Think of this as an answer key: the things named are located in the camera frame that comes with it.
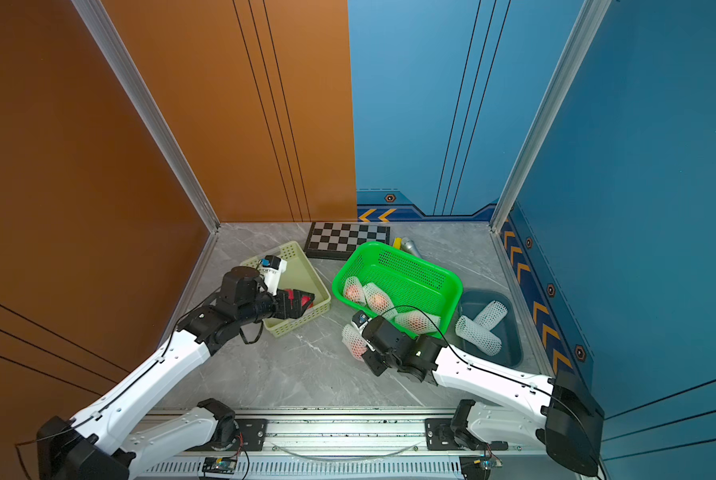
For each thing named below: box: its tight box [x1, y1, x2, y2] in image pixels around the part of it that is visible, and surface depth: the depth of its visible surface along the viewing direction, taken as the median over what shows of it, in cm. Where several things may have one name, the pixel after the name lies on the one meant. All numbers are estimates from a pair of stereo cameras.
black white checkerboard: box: [304, 222, 391, 261], surface depth 114 cm
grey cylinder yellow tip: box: [392, 236, 421, 258], surface depth 113 cm
